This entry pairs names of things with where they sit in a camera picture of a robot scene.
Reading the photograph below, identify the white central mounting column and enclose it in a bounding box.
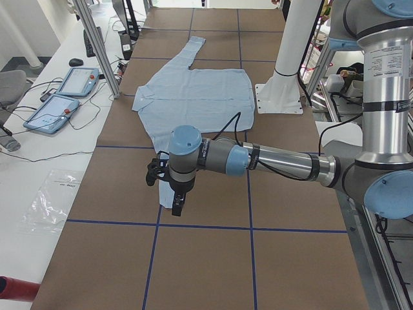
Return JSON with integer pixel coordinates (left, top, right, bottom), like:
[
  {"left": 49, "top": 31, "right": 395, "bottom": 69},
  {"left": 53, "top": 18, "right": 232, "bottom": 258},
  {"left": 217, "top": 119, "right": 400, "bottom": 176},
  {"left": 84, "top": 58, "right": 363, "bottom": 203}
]
[{"left": 256, "top": 0, "right": 323, "bottom": 114}]

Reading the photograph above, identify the light blue button-up shirt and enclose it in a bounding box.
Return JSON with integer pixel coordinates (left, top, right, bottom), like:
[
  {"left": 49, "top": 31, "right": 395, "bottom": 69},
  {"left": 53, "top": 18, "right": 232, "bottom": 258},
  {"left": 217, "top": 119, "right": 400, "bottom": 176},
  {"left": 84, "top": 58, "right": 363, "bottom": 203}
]
[{"left": 132, "top": 36, "right": 255, "bottom": 210}]

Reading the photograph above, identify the black computer mouse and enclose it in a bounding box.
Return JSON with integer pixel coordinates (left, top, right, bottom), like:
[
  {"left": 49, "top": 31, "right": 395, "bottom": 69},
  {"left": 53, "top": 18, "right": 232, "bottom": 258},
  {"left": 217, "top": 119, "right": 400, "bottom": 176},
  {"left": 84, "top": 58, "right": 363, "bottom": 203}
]
[{"left": 68, "top": 58, "right": 84, "bottom": 67}]

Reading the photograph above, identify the white chair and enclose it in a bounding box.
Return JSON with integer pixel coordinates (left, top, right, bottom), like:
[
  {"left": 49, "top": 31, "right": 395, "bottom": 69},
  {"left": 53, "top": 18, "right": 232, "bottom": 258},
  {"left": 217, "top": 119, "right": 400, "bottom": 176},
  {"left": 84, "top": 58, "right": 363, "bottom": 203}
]
[{"left": 316, "top": 121, "right": 363, "bottom": 158}]

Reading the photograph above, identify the black monitor stand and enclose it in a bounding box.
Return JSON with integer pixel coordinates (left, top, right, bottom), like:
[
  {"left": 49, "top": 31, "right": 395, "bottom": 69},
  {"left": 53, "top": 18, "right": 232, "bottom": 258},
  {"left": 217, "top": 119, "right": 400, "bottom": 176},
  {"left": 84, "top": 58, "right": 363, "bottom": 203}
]
[{"left": 112, "top": 0, "right": 140, "bottom": 60}]

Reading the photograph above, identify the black keyboard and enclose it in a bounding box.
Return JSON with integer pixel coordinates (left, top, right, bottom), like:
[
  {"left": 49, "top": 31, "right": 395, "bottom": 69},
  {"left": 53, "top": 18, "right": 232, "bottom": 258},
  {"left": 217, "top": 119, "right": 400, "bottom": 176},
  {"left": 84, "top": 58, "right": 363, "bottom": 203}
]
[{"left": 83, "top": 26, "right": 103, "bottom": 57}]

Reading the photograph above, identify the aluminium frame post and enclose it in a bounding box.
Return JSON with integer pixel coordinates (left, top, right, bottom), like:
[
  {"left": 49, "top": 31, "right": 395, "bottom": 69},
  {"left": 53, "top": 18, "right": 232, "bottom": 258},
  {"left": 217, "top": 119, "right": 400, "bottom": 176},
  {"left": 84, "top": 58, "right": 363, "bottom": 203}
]
[{"left": 73, "top": 0, "right": 120, "bottom": 99}]

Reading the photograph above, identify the blue teach pendant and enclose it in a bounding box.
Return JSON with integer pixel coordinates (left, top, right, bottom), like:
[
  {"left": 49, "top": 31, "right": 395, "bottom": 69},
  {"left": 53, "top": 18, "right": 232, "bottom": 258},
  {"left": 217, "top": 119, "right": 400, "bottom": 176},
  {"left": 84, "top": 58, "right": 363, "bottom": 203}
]
[
  {"left": 56, "top": 67, "right": 99, "bottom": 98},
  {"left": 23, "top": 94, "right": 80, "bottom": 134}
]

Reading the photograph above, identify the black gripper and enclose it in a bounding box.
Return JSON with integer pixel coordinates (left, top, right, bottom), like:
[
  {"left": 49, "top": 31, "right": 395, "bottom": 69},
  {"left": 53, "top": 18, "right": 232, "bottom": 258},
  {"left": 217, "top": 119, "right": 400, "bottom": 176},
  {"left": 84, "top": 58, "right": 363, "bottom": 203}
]
[{"left": 172, "top": 192, "right": 186, "bottom": 216}]

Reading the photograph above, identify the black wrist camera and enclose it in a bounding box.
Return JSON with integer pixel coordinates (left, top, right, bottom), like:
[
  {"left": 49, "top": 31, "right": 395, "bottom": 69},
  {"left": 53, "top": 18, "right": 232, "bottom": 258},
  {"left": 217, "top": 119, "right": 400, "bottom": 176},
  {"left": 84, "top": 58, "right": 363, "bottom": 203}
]
[{"left": 146, "top": 158, "right": 170, "bottom": 187}]

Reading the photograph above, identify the clear plastic bag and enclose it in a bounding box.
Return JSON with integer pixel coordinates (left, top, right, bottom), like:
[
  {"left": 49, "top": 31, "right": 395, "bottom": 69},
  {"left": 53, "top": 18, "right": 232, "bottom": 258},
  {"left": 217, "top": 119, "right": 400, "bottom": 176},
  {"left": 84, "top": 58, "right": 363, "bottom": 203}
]
[{"left": 19, "top": 169, "right": 85, "bottom": 234}]

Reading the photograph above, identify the blue teach pendant near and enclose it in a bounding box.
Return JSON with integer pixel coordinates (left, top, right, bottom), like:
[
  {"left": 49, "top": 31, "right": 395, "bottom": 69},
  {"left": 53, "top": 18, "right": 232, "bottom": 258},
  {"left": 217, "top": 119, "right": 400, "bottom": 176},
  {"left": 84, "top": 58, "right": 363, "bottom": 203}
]
[{"left": 23, "top": 94, "right": 80, "bottom": 134}]

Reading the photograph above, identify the red cylinder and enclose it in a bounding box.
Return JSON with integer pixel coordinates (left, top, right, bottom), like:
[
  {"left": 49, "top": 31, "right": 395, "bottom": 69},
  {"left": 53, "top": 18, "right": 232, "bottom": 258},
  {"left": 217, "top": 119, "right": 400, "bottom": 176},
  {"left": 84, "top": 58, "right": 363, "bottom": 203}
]
[{"left": 1, "top": 276, "right": 40, "bottom": 302}]

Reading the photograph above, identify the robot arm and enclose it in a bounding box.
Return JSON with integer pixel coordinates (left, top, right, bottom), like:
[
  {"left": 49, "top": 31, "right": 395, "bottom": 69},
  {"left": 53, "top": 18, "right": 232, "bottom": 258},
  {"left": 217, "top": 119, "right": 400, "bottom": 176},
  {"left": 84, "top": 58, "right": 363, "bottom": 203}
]
[{"left": 165, "top": 1, "right": 412, "bottom": 219}]

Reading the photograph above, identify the blue teach pendant far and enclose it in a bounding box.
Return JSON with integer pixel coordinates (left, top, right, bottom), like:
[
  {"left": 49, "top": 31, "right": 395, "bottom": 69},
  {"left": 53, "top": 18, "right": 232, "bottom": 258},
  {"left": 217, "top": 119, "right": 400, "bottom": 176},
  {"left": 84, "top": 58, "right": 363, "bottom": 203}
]
[{"left": 56, "top": 67, "right": 99, "bottom": 98}]

